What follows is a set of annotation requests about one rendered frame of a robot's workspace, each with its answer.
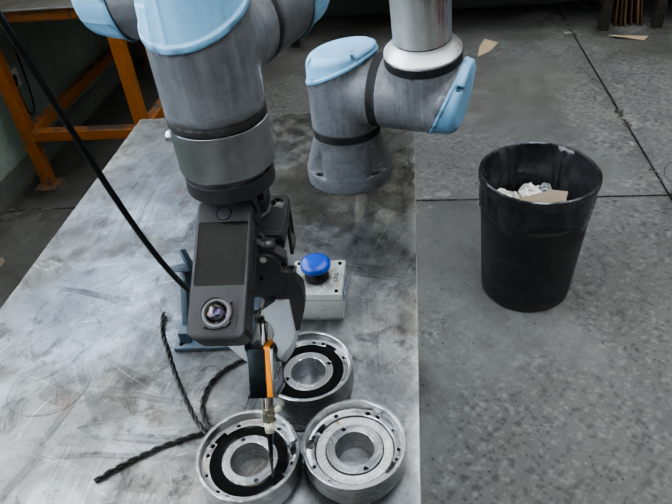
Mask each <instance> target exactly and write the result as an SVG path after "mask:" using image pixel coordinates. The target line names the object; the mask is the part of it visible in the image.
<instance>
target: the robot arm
mask: <svg viewBox="0 0 672 504"><path fill-rule="evenodd" d="M71 1H72V5H73V7H74V9H75V12H76V13H77V15H78V16H79V19H80V20H81V21H82V22H83V23H84V25H85V26H86V27H87V28H89V29H90V30H91V31H93V32H95V33H97V34H99V35H102V36H107V37H110V38H117V39H124V40H127V41H131V42H135V41H138V40H141V41H142V43H143V44H144V46H145V49H146V52H147V56H148V59H149V63H150V66H151V70H152V73H153V77H154V80H155V84H156V87H157V91H158V94H159V98H160V101H161V105H162V109H163V112H164V116H165V119H166V122H167V126H168V128H169V130H167V131H166V132H165V139H166V141H167V142H168V143H173V146H174V149H175V153H176V157H177V160H178V164H179V167H180V171H181V173H182V175H183V176H184V178H185V182H186V186H187V189H188V192H189V194H190V195H191V196H192V197H193V198H194V199H196V200H198V201H200V202H203V203H201V204H200V205H199V206H198V212H197V223H196V234H195V245H194V255H193V266H192V277H191V288H190V298H189V309H188V320H187V334H188V335H189V336H190V337H191V338H192V339H193V340H195V341H196V342H197V343H199V344H200V345H202V346H205V347H208V346H228V347H230V348H231V349H232V350H233V351H234V352H235V353H236V354H238V355H239V356H240V357H241V358H243V359H244V360H245V361H246V362H248V357H247V350H248V349H249V348H250V347H251V346H252V344H251V343H250V340H251V338H252V333H253V315H254V297H261V298H263V299H264V306H263V311H262V312H263V315H264V318H265V320H266V322H267V323H269V324H270V325H271V326H272V328H273V337H272V340H273V342H274V343H275V344H276V346H277V352H276V357H277V358H278V359H279V360H280V361H281V362H286V361H287V360H288V359H289V357H290V356H291V354H292V353H293V351H294V349H295V346H296V343H297V339H298V335H299V330H300V327H301V323H302V318H303V314H304V310H305V302H306V287H305V283H304V280H303V278H302V277H301V276H300V275H299V274H298V273H297V266H296V265H289V266H288V258H287V250H285V249H284V247H285V243H286V237H287V236H288V242H289V248H290V254H294V250H295V243H296V237H295V230H294V224H293V218H292V211H291V205H290V199H289V195H278V196H272V195H271V194H270V190H269V187H270V186H271V185H272V183H273V182H274V180H275V169H274V163H273V160H274V158H275V149H274V143H273V137H272V132H271V126H270V120H269V114H268V109H267V105H266V98H265V92H264V86H263V80H262V74H261V68H262V67H264V66H265V65H266V64H267V63H269V62H270V61H271V60H272V59H273V58H275V57H276V56H277V55H278V54H280V53H281V52H282V51H283V50H285V49H286V48H287V47H288V46H290V45H291V44H292V43H293V42H295V41H296V40H297V39H300V38H302V37H304V36H305V35H307V34H308V33H309V32H310V31H311V29H312V28H313V26H314V24H315V23H316V22H317V21H318V20H319V19H320V18H321V17H322V16H323V14H324V13H325V11H326V9H327V7H328V4H329V1H330V0H71ZM389 4H390V16H391V28H392V39H391V40H390V42H389V43H388V44H387V45H386V46H385V48H384V52H379V51H378V45H377V43H376V41H375V40H374V39H373V38H370V37H366V36H354V37H346V38H341V39H337V40H334V41H330V42H328V43H325V44H323V45H321V46H319V47H317V48H316V49H314V50H313V51H312V52H311V53H310V54H309V55H308V57H307V59H306V81H305V82H306V85H307V88H308V96H309V104H310V112H311V121H312V128H313V142H312V146H311V151H310V155H309V159H308V164H307V169H308V177H309V181H310V183H311V184H312V185H313V186H314V187H315V188H317V189H319V190H321V191H323V192H326V193H329V194H335V195H356V194H362V193H366V192H369V191H372V190H375V189H377V188H379V187H381V186H382V185H384V184H385V183H386V182H387V181H388V180H389V179H390V177H391V175H392V171H393V170H392V157H391V154H390V152H389V150H388V147H387V145H386V142H385V140H384V138H383V135H382V133H381V127H383V128H391V129H400V130H409V131H418V132H426V133H428V134H432V133H438V134H451V133H454V132H455V131H456V130H457V129H458V128H459V127H460V125H461V123H462V121H463V118H464V116H465V113H466V110H467V106H468V103H469V99H470V95H471V91H472V87H473V82H474V76H475V67H476V65H475V60H474V59H473V58H469V56H466V57H463V44H462V41H461V40H460V38H459V37H457V36H456V35H455V34H453V33H452V0H389ZM277 202H282V203H283V206H282V208H280V207H279V206H273V205H275V204H276V203H277ZM289 223H290V224H289ZM290 229H291V230H290Z"/></svg>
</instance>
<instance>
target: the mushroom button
mask: <svg viewBox="0 0 672 504"><path fill-rule="evenodd" d="M330 267H331V261H330V259H329V258H328V257H327V256H326V255H325V254H322V253H311V254H308V255H306V256H305V257H304V258H303V259H302V260H301V263H300V268H301V271H302V272H303V273H304V274H306V275H309V276H313V277H314V278H318V277H320V276H321V275H322V274H324V273H326V272H327V271H328V270H329V269H330Z"/></svg>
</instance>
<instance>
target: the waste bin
mask: <svg viewBox="0 0 672 504"><path fill-rule="evenodd" d="M478 178H479V182H480V183H479V206H480V211H481V282H482V286H483V289H484V291H485V292H486V293H487V295H488V296H489V297H490V298H491V299H493V300H494V301H495V302H497V303H499V304H501V305H503V306H505V307H508V308H510V309H514V310H519V311H528V312H533V311H542V310H547V309H550V308H552V307H555V306H556V305H558V304H560V303H561V302H562V301H563V300H564V299H565V298H566V296H567V294H568V291H569V287H570V284H571V280H572V277H573V274H574V270H575V267H576V263H577V260H578V257H579V253H580V250H581V246H582V243H583V240H584V236H585V233H586V229H587V226H588V223H589V220H590V218H591V215H592V212H593V209H594V206H595V203H596V200H597V195H598V192H599V191H600V189H601V186H602V183H603V176H602V172H601V170H600V168H599V167H598V166H597V164H596V163H595V162H594V161H593V160H592V159H590V158H589V157H588V156H586V155H585V154H583V153H582V152H580V151H578V150H576V149H573V148H570V147H567V146H564V145H559V144H554V143H547V142H521V143H514V144H509V145H505V146H502V147H500V148H497V149H495V150H493V151H491V152H490V153H488V154H487V155H486V156H485V157H484V158H483V159H482V161H481V163H480V165H479V168H478ZM530 182H531V183H532V184H533V185H534V186H537V185H539V188H540V185H541V184H542V183H544V182H545V183H550V184H551V188H552V190H560V191H568V195H567V198H566V200H567V201H563V202H553V203H542V202H531V201H525V200H521V199H517V198H514V197H511V196H508V195H506V194H503V193H501V192H499V191H498V189H499V188H503V189H505V190H507V191H512V192H513V191H516V192H518V190H519V188H520V187H521V186H522V185H523V184H529V183H530Z"/></svg>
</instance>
